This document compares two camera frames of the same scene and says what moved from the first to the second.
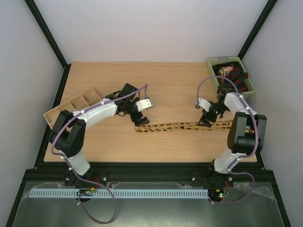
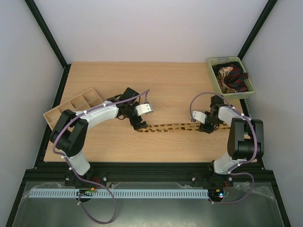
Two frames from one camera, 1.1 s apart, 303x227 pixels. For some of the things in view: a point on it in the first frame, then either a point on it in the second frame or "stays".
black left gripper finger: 139,123 to 137,127
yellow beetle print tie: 182,126 stays
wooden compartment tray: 86,98 stays
